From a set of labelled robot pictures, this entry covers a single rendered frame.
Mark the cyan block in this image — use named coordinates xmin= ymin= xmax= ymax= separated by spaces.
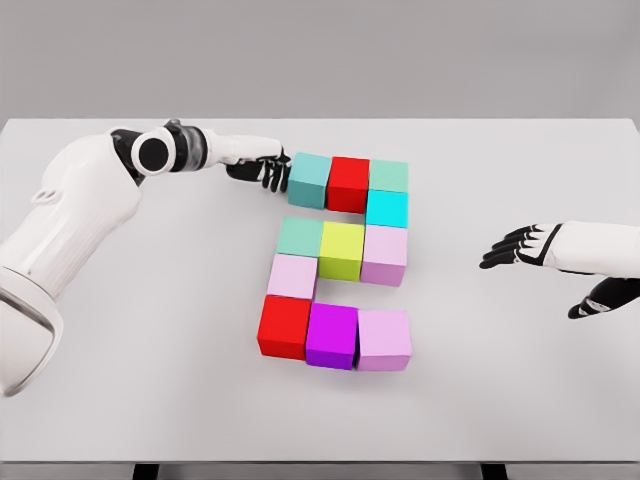
xmin=364 ymin=188 xmax=410 ymax=230

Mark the magenta purple block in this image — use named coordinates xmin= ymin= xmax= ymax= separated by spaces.
xmin=304 ymin=301 xmax=360 ymax=372

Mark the light pink block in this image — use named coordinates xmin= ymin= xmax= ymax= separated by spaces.
xmin=359 ymin=224 xmax=409 ymax=288
xmin=355 ymin=308 xmax=414 ymax=373
xmin=265 ymin=252 xmax=320 ymax=303

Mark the mint green block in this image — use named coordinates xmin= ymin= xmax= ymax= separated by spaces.
xmin=368 ymin=159 xmax=411 ymax=194
xmin=275 ymin=216 xmax=326 ymax=259

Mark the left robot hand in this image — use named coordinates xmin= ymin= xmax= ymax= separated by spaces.
xmin=224 ymin=134 xmax=294 ymax=194

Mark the teal block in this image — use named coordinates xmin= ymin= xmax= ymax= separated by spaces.
xmin=286 ymin=151 xmax=333 ymax=211

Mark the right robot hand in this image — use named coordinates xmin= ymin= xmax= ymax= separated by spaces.
xmin=478 ymin=221 xmax=640 ymax=320

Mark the yellow-green block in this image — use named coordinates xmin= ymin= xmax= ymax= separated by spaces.
xmin=316 ymin=221 xmax=367 ymax=282

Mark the red block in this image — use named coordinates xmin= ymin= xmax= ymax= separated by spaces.
xmin=325 ymin=155 xmax=372 ymax=214
xmin=256 ymin=294 xmax=313 ymax=362

